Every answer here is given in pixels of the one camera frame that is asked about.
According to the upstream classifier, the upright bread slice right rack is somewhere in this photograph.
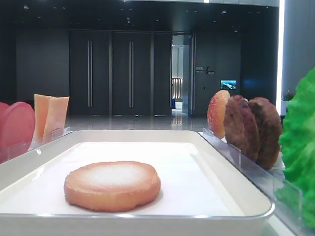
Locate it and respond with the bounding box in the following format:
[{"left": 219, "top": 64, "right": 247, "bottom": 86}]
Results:
[{"left": 207, "top": 90, "right": 230, "bottom": 139}]

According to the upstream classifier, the round bread slice on tray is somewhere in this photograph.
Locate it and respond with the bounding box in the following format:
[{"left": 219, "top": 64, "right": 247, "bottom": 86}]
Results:
[{"left": 63, "top": 161, "right": 161, "bottom": 212}]

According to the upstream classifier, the rear brown meat patty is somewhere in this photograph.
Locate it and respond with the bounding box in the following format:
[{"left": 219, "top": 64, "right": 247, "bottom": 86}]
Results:
[{"left": 223, "top": 95, "right": 260, "bottom": 162}]

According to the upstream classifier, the brown meat patty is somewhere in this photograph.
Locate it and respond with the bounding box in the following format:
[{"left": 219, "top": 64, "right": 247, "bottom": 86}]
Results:
[
  {"left": 249, "top": 97, "right": 282, "bottom": 170},
  {"left": 223, "top": 95, "right": 260, "bottom": 162}
]

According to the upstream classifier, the front orange cheese slice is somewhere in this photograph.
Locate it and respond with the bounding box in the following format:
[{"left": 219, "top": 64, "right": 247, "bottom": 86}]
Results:
[{"left": 43, "top": 96, "right": 69, "bottom": 144}]

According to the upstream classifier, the orange cheese slice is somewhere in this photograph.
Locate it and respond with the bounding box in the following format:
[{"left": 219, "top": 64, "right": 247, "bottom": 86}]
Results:
[
  {"left": 34, "top": 94, "right": 52, "bottom": 142},
  {"left": 43, "top": 96, "right": 69, "bottom": 144}
]

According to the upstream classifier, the front brown meat patty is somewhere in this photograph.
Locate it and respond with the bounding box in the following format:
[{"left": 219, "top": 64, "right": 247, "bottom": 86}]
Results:
[{"left": 249, "top": 97, "right": 282, "bottom": 170}]

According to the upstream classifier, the rear orange cheese slice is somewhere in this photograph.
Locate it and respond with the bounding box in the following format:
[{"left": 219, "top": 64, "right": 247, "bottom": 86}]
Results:
[{"left": 34, "top": 94, "right": 52, "bottom": 142}]

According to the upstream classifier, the front red tomato slice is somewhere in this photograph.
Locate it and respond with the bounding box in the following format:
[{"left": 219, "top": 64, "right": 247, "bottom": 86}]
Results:
[{"left": 0, "top": 101, "right": 35, "bottom": 151}]

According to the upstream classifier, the red tomato slice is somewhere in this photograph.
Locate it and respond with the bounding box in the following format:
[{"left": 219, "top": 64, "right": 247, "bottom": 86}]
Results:
[
  {"left": 0, "top": 102, "right": 9, "bottom": 116},
  {"left": 0, "top": 101, "right": 35, "bottom": 151}
]

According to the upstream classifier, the rear red tomato slice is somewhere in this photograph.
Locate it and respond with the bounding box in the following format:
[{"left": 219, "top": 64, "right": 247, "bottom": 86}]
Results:
[{"left": 0, "top": 102, "right": 9, "bottom": 116}]

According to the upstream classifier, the green lettuce leaf in rack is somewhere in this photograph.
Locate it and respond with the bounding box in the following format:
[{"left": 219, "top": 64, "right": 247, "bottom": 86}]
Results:
[{"left": 276, "top": 69, "right": 315, "bottom": 229}]

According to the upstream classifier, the dark double door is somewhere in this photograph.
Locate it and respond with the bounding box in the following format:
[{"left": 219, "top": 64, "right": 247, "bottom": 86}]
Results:
[{"left": 69, "top": 30, "right": 172, "bottom": 116}]

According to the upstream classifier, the white rectangular tray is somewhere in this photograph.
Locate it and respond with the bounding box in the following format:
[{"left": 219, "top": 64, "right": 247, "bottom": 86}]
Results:
[{"left": 0, "top": 130, "right": 275, "bottom": 236}]

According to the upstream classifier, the potted plant in white planter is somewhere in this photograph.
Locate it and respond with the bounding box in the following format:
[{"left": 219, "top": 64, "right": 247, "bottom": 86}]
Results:
[{"left": 281, "top": 90, "right": 295, "bottom": 116}]

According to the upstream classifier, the clear acrylic rack right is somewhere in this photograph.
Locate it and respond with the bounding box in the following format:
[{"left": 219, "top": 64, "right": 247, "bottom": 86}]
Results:
[{"left": 200, "top": 128, "right": 315, "bottom": 236}]

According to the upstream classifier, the clear acrylic rack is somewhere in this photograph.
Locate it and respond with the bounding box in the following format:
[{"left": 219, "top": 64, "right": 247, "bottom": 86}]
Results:
[
  {"left": 0, "top": 126, "right": 71, "bottom": 164},
  {"left": 200, "top": 128, "right": 315, "bottom": 236}
]

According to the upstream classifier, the clear acrylic rack left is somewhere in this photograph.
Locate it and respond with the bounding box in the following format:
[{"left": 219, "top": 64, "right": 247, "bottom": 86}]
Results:
[{"left": 0, "top": 126, "right": 71, "bottom": 164}]

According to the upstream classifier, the small wall screen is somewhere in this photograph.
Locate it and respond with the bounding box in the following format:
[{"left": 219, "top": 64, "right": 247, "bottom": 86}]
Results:
[{"left": 220, "top": 80, "right": 236, "bottom": 90}]

